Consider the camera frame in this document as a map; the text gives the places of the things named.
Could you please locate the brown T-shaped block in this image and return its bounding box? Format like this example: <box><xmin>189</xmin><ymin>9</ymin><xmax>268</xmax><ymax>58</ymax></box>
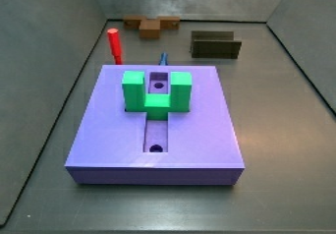
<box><xmin>124</xmin><ymin>15</ymin><xmax>180</xmax><ymax>39</ymax></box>

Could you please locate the black angle fixture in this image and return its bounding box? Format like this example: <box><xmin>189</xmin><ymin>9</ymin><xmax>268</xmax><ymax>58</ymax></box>
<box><xmin>190</xmin><ymin>30</ymin><xmax>241</xmax><ymax>59</ymax></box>

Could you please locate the green U-shaped block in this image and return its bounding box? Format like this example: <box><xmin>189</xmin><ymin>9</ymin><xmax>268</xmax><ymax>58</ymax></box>
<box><xmin>122</xmin><ymin>71</ymin><xmax>193</xmax><ymax>120</ymax></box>

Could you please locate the blue peg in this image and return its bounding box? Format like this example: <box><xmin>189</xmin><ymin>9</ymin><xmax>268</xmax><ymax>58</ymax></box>
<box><xmin>158</xmin><ymin>52</ymin><xmax>168</xmax><ymax>66</ymax></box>

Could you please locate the purple base block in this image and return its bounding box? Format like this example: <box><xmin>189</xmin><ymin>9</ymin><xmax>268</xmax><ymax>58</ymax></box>
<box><xmin>64</xmin><ymin>65</ymin><xmax>244</xmax><ymax>185</ymax></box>

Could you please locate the red peg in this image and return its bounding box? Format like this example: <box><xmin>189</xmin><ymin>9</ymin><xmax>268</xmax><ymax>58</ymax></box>
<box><xmin>108</xmin><ymin>29</ymin><xmax>122</xmax><ymax>65</ymax></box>

